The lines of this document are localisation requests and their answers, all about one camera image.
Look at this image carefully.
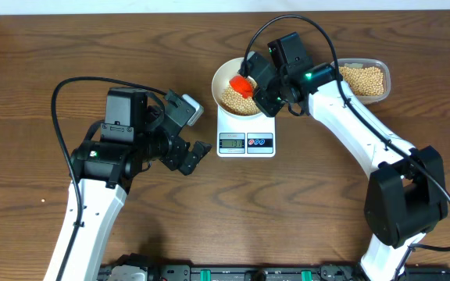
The white digital kitchen scale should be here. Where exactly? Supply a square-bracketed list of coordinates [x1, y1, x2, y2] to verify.
[216, 107, 277, 158]

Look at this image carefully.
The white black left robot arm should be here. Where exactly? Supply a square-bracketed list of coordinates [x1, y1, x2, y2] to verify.
[45, 87, 212, 280]

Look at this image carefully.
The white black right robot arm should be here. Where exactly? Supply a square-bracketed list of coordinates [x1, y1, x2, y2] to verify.
[240, 33, 448, 280]

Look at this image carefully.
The red plastic measuring scoop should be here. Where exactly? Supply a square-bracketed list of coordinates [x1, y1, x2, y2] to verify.
[229, 75, 254, 98]

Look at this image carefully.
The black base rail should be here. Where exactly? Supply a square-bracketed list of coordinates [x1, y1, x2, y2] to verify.
[98, 253, 450, 281]

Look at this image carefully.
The clear plastic soybean container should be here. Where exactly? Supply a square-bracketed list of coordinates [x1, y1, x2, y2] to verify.
[337, 59, 391, 105]

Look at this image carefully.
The white round bowl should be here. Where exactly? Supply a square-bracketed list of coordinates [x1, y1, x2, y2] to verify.
[212, 58, 275, 122]

